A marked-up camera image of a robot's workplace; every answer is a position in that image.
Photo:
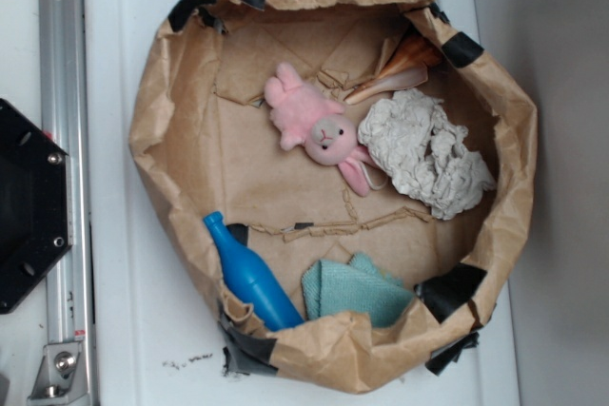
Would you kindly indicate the light blue folded cloth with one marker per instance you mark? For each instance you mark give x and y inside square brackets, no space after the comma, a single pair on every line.
[331,287]

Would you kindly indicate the crumpled white paper towel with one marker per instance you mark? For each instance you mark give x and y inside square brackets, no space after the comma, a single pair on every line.
[411,139]

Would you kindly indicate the metal corner bracket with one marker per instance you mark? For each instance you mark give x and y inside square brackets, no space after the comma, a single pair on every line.
[61,378]

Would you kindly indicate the brown paper bag bin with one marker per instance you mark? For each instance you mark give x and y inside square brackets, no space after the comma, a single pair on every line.
[203,141]

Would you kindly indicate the orange conch seashell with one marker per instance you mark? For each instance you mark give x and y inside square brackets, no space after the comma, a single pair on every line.
[408,67]

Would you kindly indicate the white plastic tray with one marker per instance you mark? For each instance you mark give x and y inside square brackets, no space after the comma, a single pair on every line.
[157,341]

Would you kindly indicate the pink plush bunny toy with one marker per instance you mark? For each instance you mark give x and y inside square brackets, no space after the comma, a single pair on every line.
[305,117]

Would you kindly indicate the aluminium extrusion rail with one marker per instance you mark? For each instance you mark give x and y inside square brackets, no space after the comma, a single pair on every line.
[70,300]

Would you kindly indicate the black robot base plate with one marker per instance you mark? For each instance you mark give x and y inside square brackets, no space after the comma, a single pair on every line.
[34,206]

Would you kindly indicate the blue plastic bottle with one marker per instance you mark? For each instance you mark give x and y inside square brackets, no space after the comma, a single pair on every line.
[249,278]

